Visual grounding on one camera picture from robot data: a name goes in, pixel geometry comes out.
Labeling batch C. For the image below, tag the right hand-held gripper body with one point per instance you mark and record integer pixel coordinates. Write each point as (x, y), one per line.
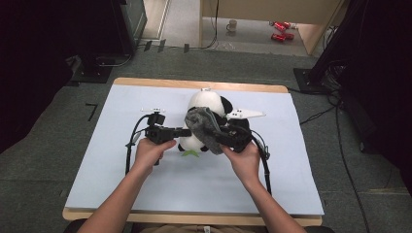
(238, 136)

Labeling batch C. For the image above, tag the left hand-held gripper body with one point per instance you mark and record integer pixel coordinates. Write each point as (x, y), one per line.
(160, 133)

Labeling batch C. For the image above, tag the grey fuzzy cloth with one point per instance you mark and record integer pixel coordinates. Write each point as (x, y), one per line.
(202, 127)

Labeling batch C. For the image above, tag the panda plush toy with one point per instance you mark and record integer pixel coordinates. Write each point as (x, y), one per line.
(207, 100)

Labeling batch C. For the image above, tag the person's left hand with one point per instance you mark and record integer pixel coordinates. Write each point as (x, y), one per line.
(149, 155)

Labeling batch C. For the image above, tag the person's right hand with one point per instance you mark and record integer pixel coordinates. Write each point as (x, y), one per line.
(244, 165)

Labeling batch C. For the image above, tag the wooden table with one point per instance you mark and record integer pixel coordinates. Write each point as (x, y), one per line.
(207, 84)

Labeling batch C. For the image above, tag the light blue table mat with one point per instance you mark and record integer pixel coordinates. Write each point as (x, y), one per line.
(194, 187)

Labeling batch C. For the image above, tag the person's beige clothing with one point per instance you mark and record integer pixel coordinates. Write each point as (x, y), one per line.
(194, 229)

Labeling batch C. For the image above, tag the red can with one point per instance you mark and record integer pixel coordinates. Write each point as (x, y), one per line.
(279, 26)
(289, 36)
(278, 37)
(287, 24)

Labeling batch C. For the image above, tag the beige mug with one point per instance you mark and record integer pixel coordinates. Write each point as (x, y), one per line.
(231, 25)

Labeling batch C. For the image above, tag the black cabinet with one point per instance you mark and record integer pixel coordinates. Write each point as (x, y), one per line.
(113, 22)

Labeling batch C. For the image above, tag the black metal stand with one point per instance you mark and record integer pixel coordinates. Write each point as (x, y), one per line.
(327, 48)

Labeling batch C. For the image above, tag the wooden partition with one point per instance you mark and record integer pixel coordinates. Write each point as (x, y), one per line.
(259, 9)

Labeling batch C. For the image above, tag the dark curtain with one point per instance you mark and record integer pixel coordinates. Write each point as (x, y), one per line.
(29, 64)

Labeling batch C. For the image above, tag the black stand base plate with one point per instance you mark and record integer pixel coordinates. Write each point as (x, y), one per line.
(92, 73)

